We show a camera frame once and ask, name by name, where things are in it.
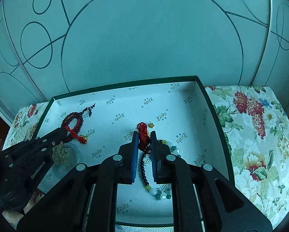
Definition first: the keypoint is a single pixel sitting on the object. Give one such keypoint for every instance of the red cord gold charm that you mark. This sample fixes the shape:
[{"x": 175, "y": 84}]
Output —
[{"x": 73, "y": 134}]

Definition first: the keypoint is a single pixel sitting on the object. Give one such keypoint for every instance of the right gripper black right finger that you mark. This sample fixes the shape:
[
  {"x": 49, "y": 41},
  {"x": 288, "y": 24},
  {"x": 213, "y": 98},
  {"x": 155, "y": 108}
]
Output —
[{"x": 154, "y": 159}]

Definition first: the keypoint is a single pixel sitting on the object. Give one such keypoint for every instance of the floral tablecloth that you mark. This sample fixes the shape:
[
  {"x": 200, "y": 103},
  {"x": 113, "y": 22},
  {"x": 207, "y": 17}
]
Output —
[{"x": 256, "y": 129}]

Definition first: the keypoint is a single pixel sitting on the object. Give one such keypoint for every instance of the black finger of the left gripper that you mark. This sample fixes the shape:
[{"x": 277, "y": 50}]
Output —
[{"x": 51, "y": 138}]

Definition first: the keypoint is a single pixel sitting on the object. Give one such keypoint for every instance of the frosted glass wardrobe doors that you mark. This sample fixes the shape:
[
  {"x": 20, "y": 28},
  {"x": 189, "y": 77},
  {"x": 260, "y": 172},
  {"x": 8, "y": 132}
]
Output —
[{"x": 52, "y": 47}]

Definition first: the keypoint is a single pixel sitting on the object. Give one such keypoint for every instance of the white jade bangle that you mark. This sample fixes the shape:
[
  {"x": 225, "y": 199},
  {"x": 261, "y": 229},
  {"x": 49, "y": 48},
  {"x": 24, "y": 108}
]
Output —
[{"x": 65, "y": 156}]

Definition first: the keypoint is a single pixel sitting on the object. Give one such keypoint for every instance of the green shallow cardboard box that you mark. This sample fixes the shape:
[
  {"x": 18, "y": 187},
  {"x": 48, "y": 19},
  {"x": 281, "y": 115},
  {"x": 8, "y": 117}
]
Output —
[{"x": 179, "y": 109}]

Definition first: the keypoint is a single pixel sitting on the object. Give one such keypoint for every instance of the gold pendant red tassel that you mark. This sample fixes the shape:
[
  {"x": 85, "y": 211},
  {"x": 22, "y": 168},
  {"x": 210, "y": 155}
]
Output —
[{"x": 144, "y": 139}]

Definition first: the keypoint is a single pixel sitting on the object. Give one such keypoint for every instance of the small gold earring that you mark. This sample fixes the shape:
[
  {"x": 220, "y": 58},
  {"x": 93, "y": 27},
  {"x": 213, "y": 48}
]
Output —
[{"x": 151, "y": 125}]

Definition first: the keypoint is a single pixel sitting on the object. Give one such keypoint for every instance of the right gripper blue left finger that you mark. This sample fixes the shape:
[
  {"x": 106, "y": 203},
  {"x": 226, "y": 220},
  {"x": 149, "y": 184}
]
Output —
[{"x": 135, "y": 149}]

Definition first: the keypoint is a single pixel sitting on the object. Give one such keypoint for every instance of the person's left hand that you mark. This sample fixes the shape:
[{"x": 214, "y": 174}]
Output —
[{"x": 14, "y": 217}]

